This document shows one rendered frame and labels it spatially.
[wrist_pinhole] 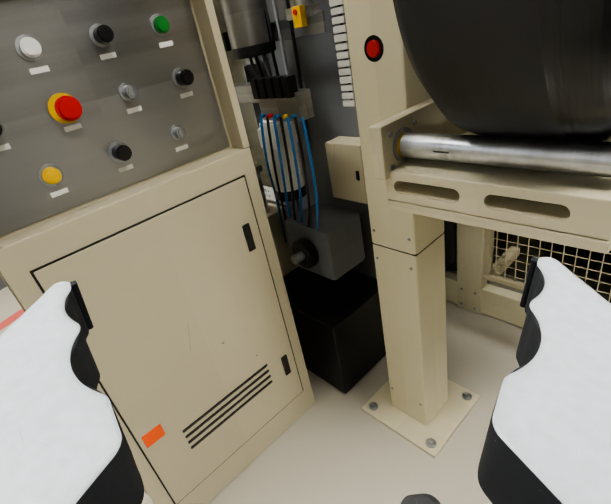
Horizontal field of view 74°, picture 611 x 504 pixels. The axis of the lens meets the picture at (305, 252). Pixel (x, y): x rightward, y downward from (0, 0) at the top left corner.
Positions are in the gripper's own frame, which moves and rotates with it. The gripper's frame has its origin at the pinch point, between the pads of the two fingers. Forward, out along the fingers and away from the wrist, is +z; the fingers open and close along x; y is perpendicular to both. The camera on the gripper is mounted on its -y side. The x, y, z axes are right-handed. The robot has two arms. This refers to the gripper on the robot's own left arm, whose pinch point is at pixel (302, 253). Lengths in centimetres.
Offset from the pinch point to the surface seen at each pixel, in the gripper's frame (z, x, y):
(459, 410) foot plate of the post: 73, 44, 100
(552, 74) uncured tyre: 35.8, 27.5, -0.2
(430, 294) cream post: 72, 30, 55
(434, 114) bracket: 71, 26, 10
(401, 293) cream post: 73, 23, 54
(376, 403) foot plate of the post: 79, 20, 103
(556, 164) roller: 42, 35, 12
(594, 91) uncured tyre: 34.5, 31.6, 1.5
